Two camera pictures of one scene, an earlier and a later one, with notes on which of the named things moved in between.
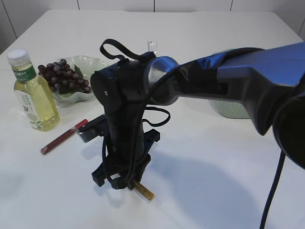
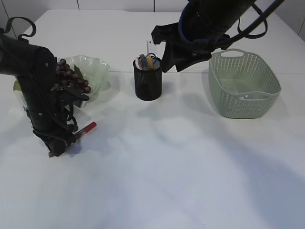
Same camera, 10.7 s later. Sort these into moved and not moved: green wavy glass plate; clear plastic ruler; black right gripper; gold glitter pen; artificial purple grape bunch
Moved: gold glitter pen; black right gripper
Not moved: green wavy glass plate; clear plastic ruler; artificial purple grape bunch
